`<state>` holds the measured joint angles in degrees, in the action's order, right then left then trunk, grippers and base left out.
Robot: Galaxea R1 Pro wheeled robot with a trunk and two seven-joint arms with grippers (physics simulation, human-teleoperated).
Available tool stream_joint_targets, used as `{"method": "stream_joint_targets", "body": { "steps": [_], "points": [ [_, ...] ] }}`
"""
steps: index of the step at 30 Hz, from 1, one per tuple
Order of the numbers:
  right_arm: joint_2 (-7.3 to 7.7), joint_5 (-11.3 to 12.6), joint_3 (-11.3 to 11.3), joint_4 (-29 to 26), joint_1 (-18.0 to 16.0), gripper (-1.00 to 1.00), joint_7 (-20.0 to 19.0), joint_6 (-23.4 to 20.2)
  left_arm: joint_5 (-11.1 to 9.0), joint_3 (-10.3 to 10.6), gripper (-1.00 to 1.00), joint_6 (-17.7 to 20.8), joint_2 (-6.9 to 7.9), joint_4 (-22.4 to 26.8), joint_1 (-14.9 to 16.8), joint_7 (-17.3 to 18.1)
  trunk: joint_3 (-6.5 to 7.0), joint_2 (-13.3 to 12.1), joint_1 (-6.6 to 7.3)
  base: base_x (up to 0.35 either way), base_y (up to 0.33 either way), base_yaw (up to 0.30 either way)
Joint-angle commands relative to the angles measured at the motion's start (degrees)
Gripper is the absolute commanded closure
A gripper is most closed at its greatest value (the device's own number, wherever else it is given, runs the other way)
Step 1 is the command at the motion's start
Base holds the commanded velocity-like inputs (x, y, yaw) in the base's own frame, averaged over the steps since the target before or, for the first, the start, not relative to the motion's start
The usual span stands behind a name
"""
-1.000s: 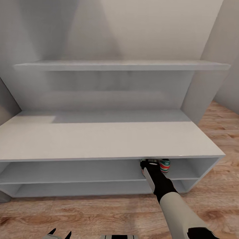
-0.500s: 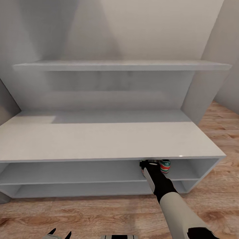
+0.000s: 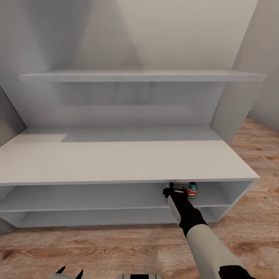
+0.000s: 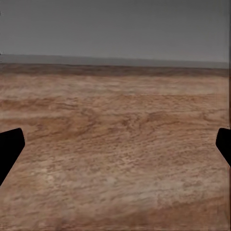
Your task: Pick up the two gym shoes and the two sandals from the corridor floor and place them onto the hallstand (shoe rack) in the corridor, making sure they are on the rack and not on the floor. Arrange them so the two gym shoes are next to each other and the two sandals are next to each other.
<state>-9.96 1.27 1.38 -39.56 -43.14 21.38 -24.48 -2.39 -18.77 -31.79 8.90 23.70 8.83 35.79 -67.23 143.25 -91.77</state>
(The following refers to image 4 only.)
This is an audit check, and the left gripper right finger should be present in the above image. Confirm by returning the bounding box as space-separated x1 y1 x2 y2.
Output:
216 128 231 166

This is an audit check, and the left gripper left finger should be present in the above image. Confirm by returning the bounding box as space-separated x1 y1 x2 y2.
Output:
0 128 25 186

